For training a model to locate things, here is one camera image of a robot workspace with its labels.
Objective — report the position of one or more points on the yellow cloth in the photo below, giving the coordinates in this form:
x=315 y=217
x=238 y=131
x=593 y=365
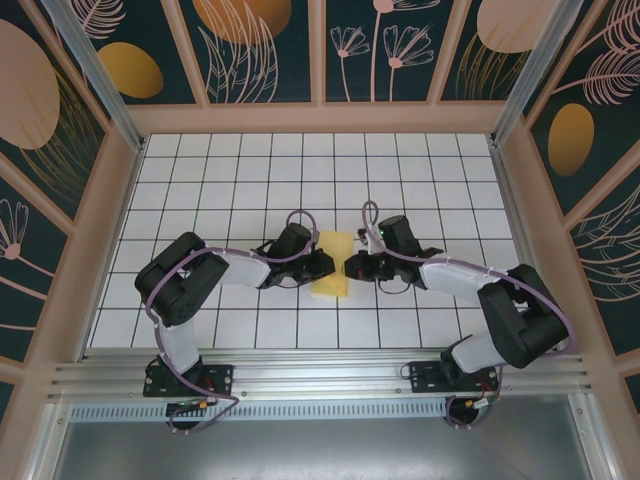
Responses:
x=336 y=245

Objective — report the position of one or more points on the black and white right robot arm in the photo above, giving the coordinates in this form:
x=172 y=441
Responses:
x=515 y=320

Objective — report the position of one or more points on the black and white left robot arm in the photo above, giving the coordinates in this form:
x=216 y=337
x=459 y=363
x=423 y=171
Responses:
x=180 y=285

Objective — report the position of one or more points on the grey metal bottom panel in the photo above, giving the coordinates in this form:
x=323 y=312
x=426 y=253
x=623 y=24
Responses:
x=320 y=450

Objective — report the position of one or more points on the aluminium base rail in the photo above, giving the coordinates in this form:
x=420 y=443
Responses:
x=320 y=372

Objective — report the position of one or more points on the aluminium side rail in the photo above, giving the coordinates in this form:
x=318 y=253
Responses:
x=515 y=215

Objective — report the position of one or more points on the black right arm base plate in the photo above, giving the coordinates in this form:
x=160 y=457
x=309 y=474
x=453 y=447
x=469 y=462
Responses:
x=425 y=380

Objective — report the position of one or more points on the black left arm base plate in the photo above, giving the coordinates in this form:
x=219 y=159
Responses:
x=220 y=375

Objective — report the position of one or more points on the aluminium corner post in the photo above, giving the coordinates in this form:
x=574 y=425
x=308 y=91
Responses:
x=95 y=75
x=530 y=70

